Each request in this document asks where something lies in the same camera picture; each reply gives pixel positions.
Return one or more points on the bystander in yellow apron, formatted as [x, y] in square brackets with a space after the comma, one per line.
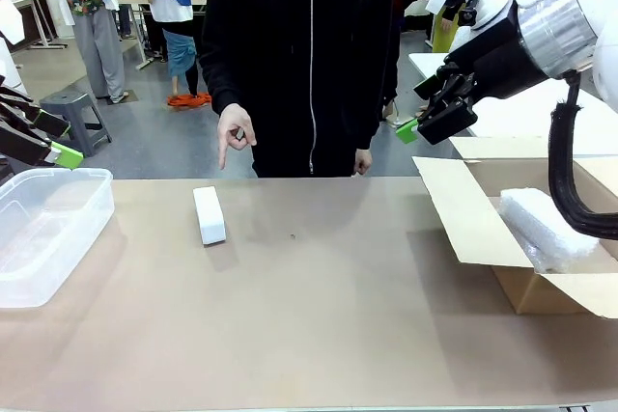
[441, 33]

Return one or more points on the grey plastic stool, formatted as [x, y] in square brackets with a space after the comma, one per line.
[67, 101]

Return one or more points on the clear plastic container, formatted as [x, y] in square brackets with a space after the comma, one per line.
[43, 228]

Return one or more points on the person's right hand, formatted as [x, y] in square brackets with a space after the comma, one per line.
[232, 122]

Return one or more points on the brown cardboard box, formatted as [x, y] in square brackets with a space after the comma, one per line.
[463, 219]

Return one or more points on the person's left forearm black sleeve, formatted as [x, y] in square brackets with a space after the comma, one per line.
[381, 103]

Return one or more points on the person in black hoodie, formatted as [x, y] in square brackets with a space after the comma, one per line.
[304, 45]

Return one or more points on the grey-legged background table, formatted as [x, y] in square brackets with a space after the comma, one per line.
[137, 2]

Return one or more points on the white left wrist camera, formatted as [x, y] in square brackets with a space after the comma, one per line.
[10, 21]

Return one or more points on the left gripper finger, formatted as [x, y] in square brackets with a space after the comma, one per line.
[29, 146]
[34, 115]

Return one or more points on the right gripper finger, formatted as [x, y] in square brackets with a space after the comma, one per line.
[446, 122]
[434, 84]

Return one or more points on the unwrapped white clock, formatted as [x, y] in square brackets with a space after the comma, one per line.
[210, 214]

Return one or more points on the person's right forearm black sleeve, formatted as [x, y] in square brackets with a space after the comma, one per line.
[217, 69]

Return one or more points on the bystander in floral shirt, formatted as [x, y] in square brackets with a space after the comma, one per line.
[96, 21]

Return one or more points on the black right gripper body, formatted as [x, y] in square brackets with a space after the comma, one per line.
[497, 64]

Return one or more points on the person's left hand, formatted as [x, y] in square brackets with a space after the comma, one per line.
[363, 161]

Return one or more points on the bubble-wrapped white clock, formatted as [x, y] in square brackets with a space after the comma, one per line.
[536, 224]

